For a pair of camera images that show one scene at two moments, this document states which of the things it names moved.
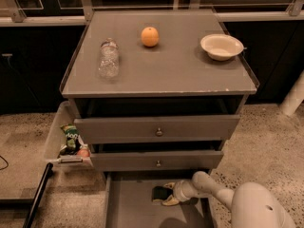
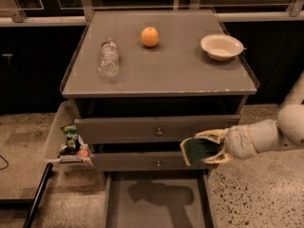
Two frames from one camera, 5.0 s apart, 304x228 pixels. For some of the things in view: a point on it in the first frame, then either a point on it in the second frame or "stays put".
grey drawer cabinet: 157,90 stays put
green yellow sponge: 161,193 to 195,148
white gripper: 180,192 to 239,142
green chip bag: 71,133 stays put
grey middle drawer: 155,161 stays put
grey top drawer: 157,129 stays put
